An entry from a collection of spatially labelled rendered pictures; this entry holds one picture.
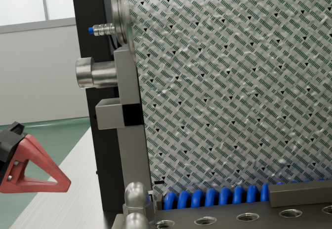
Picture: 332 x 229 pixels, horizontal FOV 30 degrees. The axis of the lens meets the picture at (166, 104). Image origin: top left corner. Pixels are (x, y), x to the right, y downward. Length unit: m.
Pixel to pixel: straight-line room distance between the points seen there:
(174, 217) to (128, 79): 0.20
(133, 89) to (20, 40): 5.79
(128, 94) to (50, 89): 5.77
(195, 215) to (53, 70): 5.87
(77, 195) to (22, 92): 5.43
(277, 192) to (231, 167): 0.08
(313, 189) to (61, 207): 0.61
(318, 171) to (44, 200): 0.64
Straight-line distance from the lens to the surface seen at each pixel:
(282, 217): 0.66
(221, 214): 0.68
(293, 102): 0.72
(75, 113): 6.54
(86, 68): 0.80
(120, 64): 0.79
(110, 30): 0.76
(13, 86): 6.65
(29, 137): 0.77
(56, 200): 1.23
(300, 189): 0.68
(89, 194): 1.23
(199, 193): 0.72
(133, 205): 0.67
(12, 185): 0.76
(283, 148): 0.73
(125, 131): 0.81
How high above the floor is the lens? 1.27
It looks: 11 degrees down
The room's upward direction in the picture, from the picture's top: 7 degrees counter-clockwise
